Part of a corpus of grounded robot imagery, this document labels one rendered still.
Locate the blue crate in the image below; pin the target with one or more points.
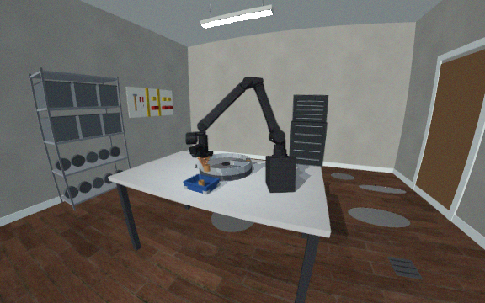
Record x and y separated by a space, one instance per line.
193 184

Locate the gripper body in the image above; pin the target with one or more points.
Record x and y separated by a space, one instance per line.
210 153

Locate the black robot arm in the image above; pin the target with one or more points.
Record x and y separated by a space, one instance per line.
275 134

